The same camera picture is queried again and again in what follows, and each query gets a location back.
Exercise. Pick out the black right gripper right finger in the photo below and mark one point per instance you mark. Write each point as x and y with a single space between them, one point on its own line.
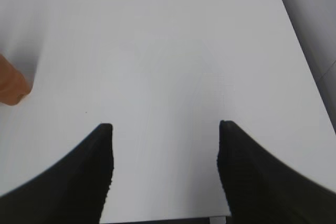
259 188

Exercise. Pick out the orange soda plastic bottle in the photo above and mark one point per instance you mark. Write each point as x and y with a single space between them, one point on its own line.
14 86

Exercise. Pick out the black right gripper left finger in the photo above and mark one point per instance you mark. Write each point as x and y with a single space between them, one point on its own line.
73 190

